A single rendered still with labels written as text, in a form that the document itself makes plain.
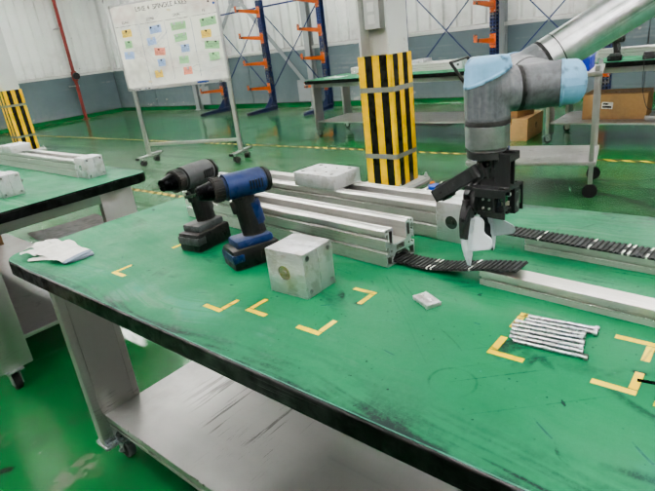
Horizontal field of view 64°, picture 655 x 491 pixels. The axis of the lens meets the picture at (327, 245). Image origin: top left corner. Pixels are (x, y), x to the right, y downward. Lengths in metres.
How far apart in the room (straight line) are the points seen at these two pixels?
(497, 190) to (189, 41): 6.04
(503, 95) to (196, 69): 6.00
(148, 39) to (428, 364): 6.56
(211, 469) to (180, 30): 5.83
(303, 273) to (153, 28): 6.20
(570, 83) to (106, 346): 1.47
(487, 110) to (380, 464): 0.93
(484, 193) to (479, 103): 0.15
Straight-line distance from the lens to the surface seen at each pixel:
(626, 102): 5.94
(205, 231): 1.38
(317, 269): 1.03
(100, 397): 1.87
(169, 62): 6.98
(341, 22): 10.86
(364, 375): 0.80
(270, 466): 1.51
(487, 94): 0.92
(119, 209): 2.66
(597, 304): 0.97
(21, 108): 11.06
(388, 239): 1.11
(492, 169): 0.96
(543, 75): 0.95
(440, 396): 0.75
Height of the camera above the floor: 1.24
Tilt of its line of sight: 21 degrees down
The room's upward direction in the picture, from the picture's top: 7 degrees counter-clockwise
